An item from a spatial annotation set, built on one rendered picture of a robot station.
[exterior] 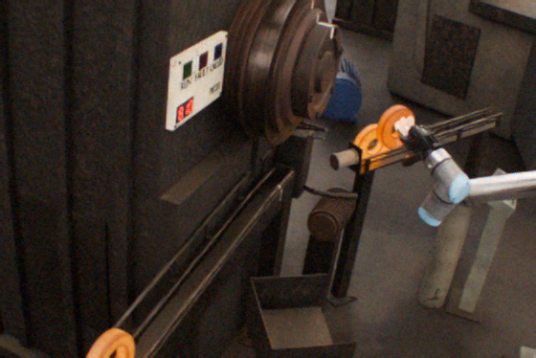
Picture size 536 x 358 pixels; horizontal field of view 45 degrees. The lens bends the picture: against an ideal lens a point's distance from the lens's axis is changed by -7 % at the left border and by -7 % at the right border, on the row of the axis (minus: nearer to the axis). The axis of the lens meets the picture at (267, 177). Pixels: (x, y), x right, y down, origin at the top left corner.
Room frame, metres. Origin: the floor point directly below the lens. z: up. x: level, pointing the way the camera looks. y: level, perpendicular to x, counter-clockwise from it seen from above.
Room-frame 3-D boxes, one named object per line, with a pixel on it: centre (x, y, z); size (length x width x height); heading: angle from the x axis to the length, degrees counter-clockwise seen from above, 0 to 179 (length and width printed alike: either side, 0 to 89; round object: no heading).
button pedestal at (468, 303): (2.27, -0.93, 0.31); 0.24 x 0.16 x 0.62; 161
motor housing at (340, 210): (2.13, -0.25, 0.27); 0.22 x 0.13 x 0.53; 161
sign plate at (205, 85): (1.58, 0.20, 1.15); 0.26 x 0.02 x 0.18; 161
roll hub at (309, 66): (1.83, -0.10, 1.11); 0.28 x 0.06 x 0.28; 161
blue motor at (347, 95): (4.13, -0.36, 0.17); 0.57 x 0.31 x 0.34; 1
